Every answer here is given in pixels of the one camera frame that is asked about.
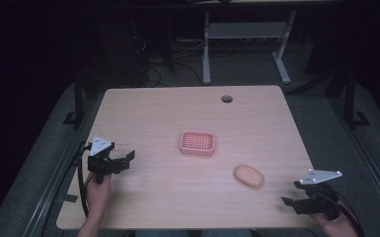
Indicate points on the white metal desk frame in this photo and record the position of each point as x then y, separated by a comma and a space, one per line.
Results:
243, 30

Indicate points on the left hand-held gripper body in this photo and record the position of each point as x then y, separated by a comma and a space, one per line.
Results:
99, 163

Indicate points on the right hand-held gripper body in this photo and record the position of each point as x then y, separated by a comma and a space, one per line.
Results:
324, 200

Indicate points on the pink soap dish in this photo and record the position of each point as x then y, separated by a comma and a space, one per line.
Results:
197, 143

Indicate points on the aluminium rail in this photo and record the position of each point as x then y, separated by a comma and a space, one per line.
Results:
56, 177
365, 148

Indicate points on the orange soap bar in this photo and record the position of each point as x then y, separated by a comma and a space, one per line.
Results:
248, 176

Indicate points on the person's left hand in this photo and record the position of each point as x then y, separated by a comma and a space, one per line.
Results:
97, 196

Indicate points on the black metal stand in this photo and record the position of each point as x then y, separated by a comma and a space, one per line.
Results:
78, 98
350, 98

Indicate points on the person's right hand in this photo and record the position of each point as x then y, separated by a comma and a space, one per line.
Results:
337, 227

